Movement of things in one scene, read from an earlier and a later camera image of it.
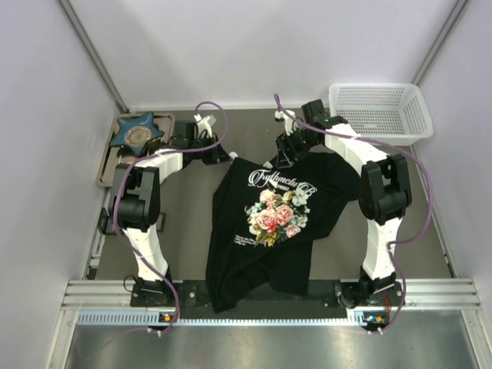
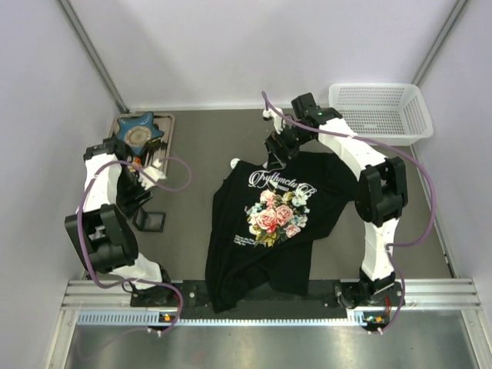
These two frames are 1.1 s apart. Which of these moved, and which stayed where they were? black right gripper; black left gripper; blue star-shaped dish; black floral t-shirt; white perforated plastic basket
Moved: black left gripper; black right gripper
Stayed: blue star-shaped dish; black floral t-shirt; white perforated plastic basket
